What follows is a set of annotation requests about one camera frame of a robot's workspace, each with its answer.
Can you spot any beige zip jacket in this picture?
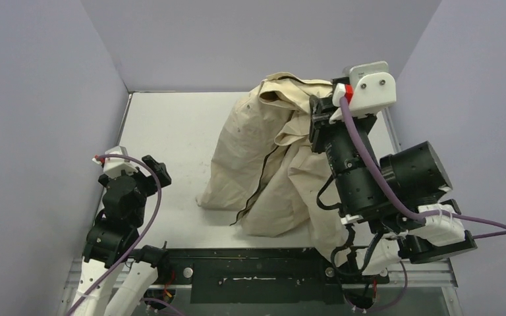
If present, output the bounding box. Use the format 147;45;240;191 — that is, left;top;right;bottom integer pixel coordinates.
196;72;347;265

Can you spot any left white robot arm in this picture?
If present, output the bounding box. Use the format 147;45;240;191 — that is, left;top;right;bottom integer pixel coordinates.
66;146;175;315

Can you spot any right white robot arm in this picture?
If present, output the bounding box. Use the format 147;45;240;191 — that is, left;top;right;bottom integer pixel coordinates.
309;96;477;282

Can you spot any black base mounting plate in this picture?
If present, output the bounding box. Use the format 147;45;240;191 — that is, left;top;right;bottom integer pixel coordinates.
144;248;389;304

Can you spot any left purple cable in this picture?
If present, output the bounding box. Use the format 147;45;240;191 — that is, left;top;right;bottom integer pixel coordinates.
65;153;163;316

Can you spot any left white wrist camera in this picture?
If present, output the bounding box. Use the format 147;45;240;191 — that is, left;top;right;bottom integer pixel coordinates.
92;145;138;178

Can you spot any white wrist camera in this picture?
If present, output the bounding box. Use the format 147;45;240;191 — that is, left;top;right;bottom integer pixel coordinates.
329;61;397;124
92;145;138;178

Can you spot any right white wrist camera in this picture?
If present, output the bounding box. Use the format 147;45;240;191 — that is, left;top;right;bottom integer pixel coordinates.
329;61;397;124

